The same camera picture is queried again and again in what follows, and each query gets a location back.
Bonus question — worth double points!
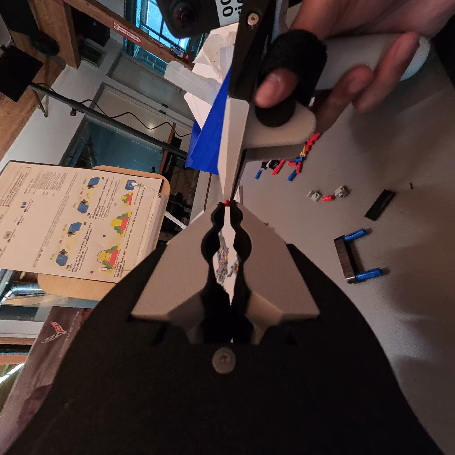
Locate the crumpled white paper bags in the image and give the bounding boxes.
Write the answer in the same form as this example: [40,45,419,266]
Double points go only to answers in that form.
[164,27,237,125]

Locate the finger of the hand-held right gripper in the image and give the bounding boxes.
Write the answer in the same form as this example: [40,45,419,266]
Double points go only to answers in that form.
[217,98,249,200]

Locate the black stand pole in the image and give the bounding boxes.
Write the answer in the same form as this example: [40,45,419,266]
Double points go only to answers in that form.
[28,82,188,159]

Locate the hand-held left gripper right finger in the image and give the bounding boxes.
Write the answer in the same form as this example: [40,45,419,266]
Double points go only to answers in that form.
[229,203,320,343]

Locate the black lego beam blue pins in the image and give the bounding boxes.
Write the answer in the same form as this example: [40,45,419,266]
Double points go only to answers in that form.
[333,227,385,285]

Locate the pile of lego pins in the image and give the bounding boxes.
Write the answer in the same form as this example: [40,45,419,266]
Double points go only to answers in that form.
[254,131,323,182]

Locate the black square panel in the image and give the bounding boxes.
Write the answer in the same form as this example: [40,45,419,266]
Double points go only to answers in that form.
[0,46,44,104]

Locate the blue plastic bin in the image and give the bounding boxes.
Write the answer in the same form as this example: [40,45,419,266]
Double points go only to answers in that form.
[184,66,232,175]

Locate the printed instruction sheet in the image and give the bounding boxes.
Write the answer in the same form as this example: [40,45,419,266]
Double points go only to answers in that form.
[0,161,165,284]

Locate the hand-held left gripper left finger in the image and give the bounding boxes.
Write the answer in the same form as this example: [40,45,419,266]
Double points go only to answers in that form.
[132,204,228,342]

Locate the black cable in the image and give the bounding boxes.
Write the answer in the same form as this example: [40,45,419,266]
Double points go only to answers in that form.
[80,100,192,138]

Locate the black flat lego tile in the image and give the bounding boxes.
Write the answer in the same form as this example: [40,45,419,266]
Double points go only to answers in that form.
[364,189,396,222]

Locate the red and white sign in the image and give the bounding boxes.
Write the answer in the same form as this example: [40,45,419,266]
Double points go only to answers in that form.
[112,21,143,45]

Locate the person's right hand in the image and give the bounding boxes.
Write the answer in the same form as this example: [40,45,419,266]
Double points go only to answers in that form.
[254,0,455,133]

